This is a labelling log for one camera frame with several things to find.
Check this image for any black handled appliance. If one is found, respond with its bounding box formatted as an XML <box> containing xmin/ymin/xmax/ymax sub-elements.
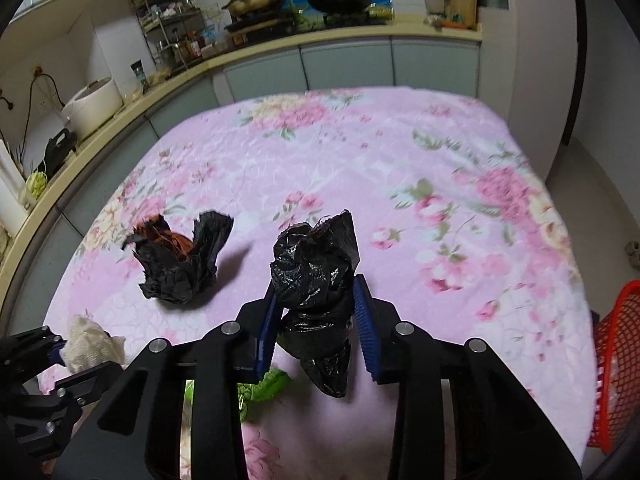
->
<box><xmin>44</xmin><ymin>129</ymin><xmax>78</xmax><ymax>173</ymax></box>

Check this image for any black wok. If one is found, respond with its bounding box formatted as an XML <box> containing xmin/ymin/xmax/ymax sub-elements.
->
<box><xmin>306</xmin><ymin>0</ymin><xmax>376</xmax><ymax>16</ymax></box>

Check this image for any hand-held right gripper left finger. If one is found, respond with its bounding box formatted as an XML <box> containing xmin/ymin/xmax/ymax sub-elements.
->
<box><xmin>52</xmin><ymin>285</ymin><xmax>279</xmax><ymax>480</ymax></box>

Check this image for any black bag with orange contents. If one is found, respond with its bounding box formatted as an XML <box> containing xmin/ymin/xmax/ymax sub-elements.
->
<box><xmin>121</xmin><ymin>210</ymin><xmax>235</xmax><ymax>305</ymax></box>

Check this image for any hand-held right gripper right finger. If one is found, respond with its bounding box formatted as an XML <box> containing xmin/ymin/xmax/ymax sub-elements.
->
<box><xmin>351</xmin><ymin>274</ymin><xmax>583</xmax><ymax>480</ymax></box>

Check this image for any dark brown door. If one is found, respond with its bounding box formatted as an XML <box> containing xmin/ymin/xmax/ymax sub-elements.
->
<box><xmin>562</xmin><ymin>0</ymin><xmax>590</xmax><ymax>146</ymax></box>

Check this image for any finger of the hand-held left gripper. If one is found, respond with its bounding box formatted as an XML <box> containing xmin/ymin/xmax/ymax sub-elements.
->
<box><xmin>0</xmin><ymin>326</ymin><xmax>66</xmax><ymax>381</ymax></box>
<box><xmin>0</xmin><ymin>361</ymin><xmax>123</xmax><ymax>461</ymax></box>

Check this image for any white knitted cloth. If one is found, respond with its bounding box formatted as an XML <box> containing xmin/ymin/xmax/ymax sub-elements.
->
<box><xmin>65</xmin><ymin>314</ymin><xmax>127</xmax><ymax>375</ymax></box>

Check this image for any metal kitchen rack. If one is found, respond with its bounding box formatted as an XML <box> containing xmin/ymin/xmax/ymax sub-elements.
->
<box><xmin>132</xmin><ymin>0</ymin><xmax>206</xmax><ymax>68</ymax></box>

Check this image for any pink floral blanket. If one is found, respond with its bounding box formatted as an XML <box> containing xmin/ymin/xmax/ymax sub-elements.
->
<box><xmin>42</xmin><ymin>87</ymin><xmax>598</xmax><ymax>480</ymax></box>

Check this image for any red plastic mesh basket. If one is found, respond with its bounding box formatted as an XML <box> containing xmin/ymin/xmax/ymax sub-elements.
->
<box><xmin>585</xmin><ymin>280</ymin><xmax>640</xmax><ymax>453</ymax></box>

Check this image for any black power cable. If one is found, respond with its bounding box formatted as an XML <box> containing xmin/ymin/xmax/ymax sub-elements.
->
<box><xmin>22</xmin><ymin>72</ymin><xmax>61</xmax><ymax>151</ymax></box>

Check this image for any bronze pan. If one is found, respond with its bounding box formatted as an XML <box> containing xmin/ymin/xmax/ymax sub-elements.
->
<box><xmin>222</xmin><ymin>0</ymin><xmax>286</xmax><ymax>13</ymax></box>

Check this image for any white rice cooker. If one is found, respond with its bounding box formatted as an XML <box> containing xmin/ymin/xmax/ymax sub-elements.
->
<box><xmin>61</xmin><ymin>77</ymin><xmax>123</xmax><ymax>141</ymax></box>

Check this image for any black plastic bag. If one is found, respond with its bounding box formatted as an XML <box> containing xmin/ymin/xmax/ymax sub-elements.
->
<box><xmin>270</xmin><ymin>208</ymin><xmax>362</xmax><ymax>400</ymax></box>

